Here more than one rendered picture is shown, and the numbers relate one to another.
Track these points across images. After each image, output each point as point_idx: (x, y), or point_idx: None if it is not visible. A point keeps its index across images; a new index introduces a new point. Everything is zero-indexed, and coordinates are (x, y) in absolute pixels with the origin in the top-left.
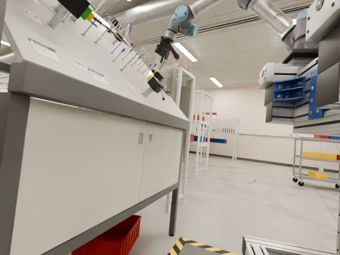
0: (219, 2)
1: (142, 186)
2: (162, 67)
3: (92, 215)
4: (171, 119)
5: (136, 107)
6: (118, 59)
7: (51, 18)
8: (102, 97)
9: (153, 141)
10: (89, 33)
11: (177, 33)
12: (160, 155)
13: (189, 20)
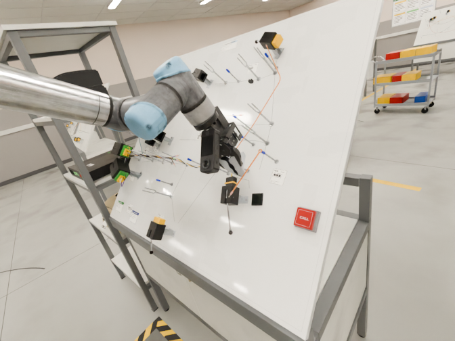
0: (8, 107)
1: (201, 312)
2: (240, 171)
3: (164, 285)
4: (201, 283)
5: (146, 245)
6: (190, 171)
7: (145, 166)
8: (127, 233)
9: (196, 285)
10: (179, 147)
11: (185, 109)
12: (219, 310)
13: (114, 128)
